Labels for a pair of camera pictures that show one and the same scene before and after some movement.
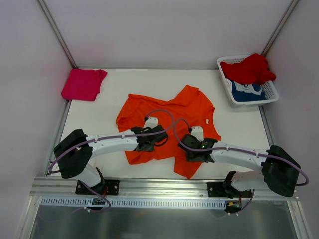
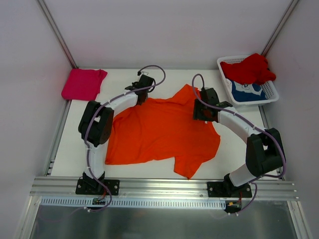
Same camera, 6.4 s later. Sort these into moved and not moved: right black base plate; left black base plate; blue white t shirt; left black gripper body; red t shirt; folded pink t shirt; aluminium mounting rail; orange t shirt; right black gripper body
Moved: right black gripper body; left black gripper body; orange t shirt
Not moved: aluminium mounting rail; folded pink t shirt; blue white t shirt; right black base plate; red t shirt; left black base plate
